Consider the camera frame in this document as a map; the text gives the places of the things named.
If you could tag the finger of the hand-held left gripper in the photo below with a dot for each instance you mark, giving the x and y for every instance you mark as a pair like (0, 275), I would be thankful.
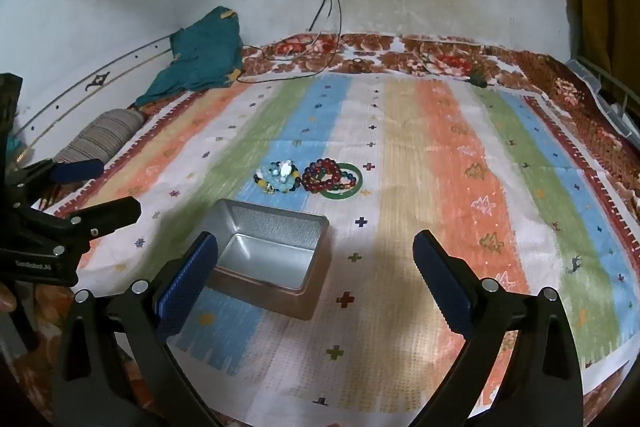
(107, 214)
(75, 171)

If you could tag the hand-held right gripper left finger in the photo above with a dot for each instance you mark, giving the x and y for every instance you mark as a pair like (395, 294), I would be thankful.
(186, 287)

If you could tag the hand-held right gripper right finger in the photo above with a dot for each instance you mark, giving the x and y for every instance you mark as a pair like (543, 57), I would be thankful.
(446, 289)

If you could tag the wooden framed box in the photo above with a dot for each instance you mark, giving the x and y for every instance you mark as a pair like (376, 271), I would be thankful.
(270, 257)

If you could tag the green jade bangle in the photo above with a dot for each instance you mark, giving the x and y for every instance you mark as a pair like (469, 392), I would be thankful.
(340, 196)

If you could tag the person's left hand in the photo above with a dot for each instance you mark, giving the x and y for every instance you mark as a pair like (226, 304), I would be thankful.
(5, 298)

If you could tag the striped bolster pillow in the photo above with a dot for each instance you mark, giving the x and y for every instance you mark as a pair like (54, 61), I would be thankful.
(100, 134)

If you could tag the colourful striped mat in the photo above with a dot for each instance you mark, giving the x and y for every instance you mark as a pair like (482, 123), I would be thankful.
(400, 157)

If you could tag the teal cloth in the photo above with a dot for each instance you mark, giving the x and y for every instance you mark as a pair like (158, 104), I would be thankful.
(200, 57)

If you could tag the black charger plug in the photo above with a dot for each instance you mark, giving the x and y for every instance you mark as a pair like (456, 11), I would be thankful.
(477, 80)

